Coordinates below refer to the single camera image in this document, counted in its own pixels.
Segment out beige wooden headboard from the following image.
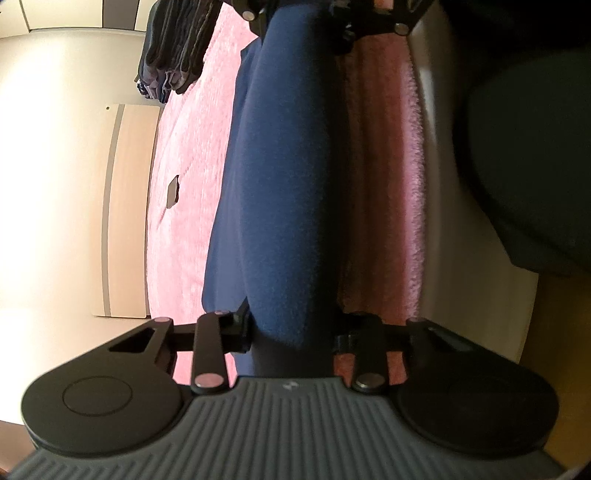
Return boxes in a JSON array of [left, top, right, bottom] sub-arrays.
[[90, 103, 163, 320]]

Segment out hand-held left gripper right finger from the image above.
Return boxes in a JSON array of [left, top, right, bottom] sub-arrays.
[[332, 315, 468, 394]]

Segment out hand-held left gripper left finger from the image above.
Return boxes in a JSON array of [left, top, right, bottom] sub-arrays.
[[108, 298, 253, 396]]

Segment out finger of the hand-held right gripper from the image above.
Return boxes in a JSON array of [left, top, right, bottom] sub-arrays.
[[329, 0, 435, 57], [230, 0, 269, 38]]

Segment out navy blue shirt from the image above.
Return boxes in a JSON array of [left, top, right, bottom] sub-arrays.
[[201, 0, 346, 378]]

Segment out stack of folded dark clothes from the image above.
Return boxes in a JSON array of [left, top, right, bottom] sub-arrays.
[[135, 0, 221, 105]]

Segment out pink blanket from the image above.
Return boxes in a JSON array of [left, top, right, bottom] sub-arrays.
[[147, 0, 428, 389]]

